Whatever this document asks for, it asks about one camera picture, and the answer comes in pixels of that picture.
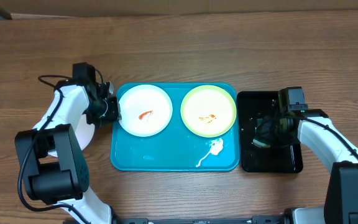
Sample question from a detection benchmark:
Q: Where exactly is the white foam spill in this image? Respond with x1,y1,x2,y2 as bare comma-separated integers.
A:
196,138,224,167

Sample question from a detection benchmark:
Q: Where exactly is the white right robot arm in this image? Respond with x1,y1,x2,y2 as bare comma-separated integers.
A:
254,109,358,223

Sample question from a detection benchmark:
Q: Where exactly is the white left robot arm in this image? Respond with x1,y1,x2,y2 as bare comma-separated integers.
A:
15,77,119,223

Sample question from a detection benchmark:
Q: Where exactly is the green yellow sponge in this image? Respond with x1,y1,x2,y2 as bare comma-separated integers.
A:
252,123,273,148

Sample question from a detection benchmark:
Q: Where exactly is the white plate with ketchup streak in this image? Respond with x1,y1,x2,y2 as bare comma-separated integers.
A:
119,84,173,137

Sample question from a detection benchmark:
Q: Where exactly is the teal plastic tray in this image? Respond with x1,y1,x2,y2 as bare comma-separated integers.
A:
110,82,240,172

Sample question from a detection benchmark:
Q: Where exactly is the black rectangular tray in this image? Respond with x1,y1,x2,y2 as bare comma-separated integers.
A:
237,91,303,174

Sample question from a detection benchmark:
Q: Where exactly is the green rimmed plate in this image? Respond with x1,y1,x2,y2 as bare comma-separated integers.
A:
180,85,237,138

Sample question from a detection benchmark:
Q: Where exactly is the white plate with red smears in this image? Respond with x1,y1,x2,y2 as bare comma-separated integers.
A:
46,114,95,151

